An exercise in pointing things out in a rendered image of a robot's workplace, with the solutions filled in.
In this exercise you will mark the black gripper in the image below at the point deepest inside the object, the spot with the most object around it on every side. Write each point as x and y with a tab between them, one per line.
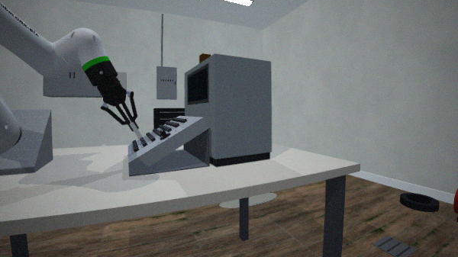
114	94

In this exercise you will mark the grey machine console with keypad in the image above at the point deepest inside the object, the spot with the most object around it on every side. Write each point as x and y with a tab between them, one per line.
228	119

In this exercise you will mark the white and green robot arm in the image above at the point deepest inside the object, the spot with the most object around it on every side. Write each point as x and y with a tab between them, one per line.
81	47

